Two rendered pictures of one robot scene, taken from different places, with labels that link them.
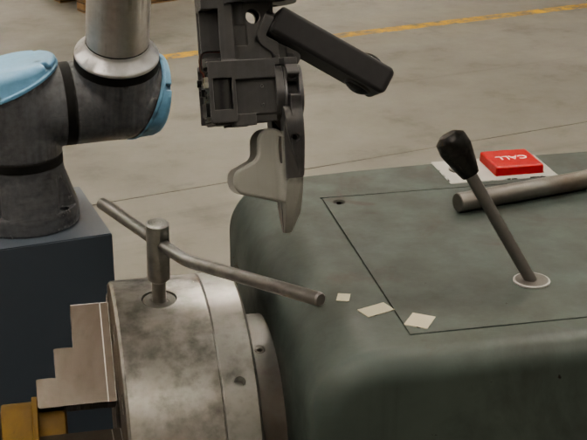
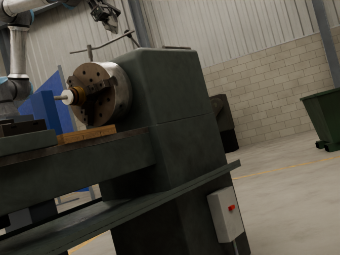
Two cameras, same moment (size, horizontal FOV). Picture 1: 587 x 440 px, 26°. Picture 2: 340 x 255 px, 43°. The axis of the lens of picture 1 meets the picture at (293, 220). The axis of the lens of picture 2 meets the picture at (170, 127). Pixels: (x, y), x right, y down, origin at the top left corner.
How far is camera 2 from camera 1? 176 cm
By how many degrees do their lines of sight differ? 48
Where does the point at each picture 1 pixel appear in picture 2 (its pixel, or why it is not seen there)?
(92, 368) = (80, 83)
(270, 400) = not seen: hidden behind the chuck
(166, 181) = not seen: outside the picture
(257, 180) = (111, 23)
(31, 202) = (12, 108)
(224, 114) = (103, 11)
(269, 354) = not seen: hidden behind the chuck
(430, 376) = (149, 49)
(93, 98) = (18, 84)
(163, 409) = (109, 67)
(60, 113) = (13, 87)
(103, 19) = (18, 63)
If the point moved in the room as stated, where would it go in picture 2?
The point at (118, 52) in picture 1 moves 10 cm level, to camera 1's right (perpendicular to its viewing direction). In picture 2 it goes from (23, 72) to (39, 70)
